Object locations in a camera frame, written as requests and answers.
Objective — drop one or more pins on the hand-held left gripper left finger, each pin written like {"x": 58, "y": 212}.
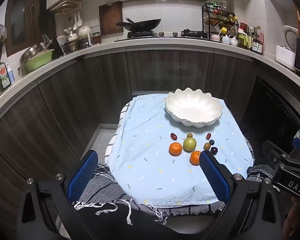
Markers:
{"x": 82, "y": 177}

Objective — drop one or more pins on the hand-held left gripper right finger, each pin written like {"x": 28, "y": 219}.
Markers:
{"x": 213, "y": 177}

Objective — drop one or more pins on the dark purple grape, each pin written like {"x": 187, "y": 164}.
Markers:
{"x": 214, "y": 151}
{"x": 212, "y": 143}

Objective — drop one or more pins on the mandarin orange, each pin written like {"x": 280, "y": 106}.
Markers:
{"x": 195, "y": 158}
{"x": 175, "y": 148}

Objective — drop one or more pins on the green apple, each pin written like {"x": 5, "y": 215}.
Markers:
{"x": 189, "y": 144}

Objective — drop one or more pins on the red grape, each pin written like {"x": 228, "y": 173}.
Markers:
{"x": 173, "y": 136}
{"x": 208, "y": 136}

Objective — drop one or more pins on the white scalloped bowl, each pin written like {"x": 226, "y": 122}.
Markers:
{"x": 192, "y": 105}

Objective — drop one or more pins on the person's right hand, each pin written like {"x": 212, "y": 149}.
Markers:
{"x": 298, "y": 217}

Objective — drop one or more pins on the grey plaid fringed blanket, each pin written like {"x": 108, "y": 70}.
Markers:
{"x": 100, "y": 182}

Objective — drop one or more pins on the light blue patterned cloth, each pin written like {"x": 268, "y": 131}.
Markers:
{"x": 145, "y": 160}

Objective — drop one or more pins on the white rice cooker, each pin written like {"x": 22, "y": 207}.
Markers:
{"x": 286, "y": 52}

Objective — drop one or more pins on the large soy sauce bottle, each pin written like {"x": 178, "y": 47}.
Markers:
{"x": 257, "y": 46}

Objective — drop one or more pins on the dark glass bottle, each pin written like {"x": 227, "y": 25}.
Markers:
{"x": 258, "y": 31}

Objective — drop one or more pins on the blue plastic bottle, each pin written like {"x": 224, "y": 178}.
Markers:
{"x": 11, "y": 76}

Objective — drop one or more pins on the green plastic basin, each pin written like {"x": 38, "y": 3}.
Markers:
{"x": 40, "y": 60}

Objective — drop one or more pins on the pink condiment jar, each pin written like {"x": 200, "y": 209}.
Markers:
{"x": 215, "y": 38}

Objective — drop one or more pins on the red-lid jar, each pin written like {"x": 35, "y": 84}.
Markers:
{"x": 243, "y": 27}

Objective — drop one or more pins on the green dish soap bottle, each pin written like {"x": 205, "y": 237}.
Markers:
{"x": 3, "y": 76}

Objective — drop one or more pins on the stainless steel pot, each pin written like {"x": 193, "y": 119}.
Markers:
{"x": 76, "y": 45}

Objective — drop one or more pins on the stainless steel bowl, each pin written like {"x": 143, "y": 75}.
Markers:
{"x": 30, "y": 53}

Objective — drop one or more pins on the black knife block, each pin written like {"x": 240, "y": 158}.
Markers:
{"x": 53, "y": 45}

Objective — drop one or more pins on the brown glass jar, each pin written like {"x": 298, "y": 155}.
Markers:
{"x": 96, "y": 38}

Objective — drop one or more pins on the white teapot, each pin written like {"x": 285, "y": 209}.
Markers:
{"x": 84, "y": 31}

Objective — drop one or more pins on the row of spice bottles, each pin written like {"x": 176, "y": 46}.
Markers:
{"x": 222, "y": 13}

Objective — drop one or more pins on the black gas stove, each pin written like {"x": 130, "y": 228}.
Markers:
{"x": 170, "y": 36}

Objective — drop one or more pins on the white ladle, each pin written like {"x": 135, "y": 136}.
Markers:
{"x": 75, "y": 25}
{"x": 79, "y": 21}

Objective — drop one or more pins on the wooden cutting board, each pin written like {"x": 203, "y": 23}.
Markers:
{"x": 110, "y": 17}

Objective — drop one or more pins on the black wok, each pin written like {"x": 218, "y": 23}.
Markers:
{"x": 142, "y": 25}

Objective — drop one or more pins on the dark wood wall cabinet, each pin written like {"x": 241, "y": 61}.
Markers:
{"x": 20, "y": 17}

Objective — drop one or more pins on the gold wall rack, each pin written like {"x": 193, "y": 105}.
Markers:
{"x": 66, "y": 6}

